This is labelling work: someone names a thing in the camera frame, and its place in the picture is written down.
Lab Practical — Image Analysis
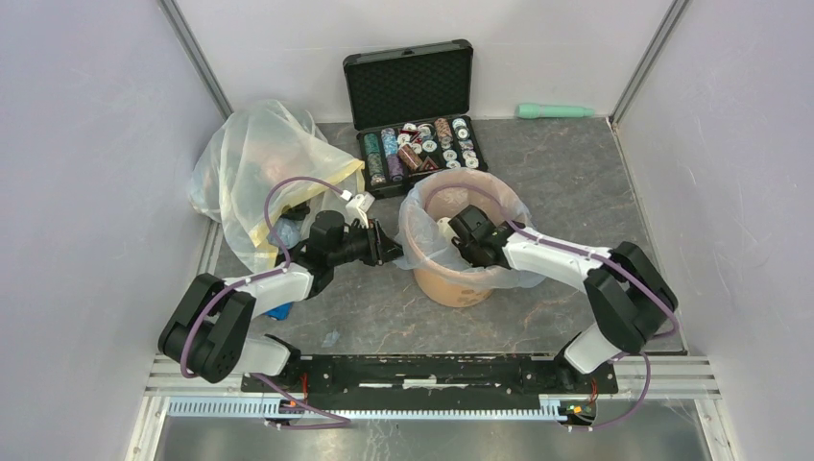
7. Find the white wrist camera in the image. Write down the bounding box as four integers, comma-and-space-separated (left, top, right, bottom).
341, 190, 375, 229
437, 217, 457, 244

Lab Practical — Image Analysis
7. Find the blue toy car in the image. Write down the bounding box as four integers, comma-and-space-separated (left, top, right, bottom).
264, 303, 293, 321

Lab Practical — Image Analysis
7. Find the light blue plastic bag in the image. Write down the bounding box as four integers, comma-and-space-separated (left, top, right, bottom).
393, 167, 547, 291

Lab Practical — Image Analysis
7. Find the yellow translucent plastic bag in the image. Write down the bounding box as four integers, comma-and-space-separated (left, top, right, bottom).
187, 99, 365, 273

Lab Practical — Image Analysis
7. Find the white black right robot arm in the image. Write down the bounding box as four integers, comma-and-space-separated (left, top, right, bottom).
449, 206, 680, 392

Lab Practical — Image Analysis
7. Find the black poker chip case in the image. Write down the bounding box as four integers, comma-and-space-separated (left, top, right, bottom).
343, 39, 489, 199

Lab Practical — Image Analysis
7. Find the orange plastic trash bin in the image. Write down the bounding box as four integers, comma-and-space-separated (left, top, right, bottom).
395, 168, 543, 307

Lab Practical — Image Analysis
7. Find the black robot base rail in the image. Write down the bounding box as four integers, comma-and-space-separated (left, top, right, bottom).
271, 353, 619, 411

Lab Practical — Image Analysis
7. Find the purple poker chip stack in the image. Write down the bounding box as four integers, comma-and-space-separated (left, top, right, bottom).
385, 154, 405, 182

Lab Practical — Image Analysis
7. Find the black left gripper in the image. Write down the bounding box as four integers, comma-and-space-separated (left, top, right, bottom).
329, 218, 408, 267

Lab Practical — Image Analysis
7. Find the brown poker chip stack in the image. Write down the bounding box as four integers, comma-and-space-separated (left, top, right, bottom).
397, 144, 423, 172

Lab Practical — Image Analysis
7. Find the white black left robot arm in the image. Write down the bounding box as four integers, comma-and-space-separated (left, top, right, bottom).
157, 211, 403, 392

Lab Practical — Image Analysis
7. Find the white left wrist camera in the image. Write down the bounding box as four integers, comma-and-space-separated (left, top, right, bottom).
341, 190, 375, 229

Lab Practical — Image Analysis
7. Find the mint green cylindrical tool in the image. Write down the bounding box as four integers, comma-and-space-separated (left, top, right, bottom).
515, 103, 595, 120

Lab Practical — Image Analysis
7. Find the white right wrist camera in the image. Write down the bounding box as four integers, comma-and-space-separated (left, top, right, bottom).
437, 217, 457, 244

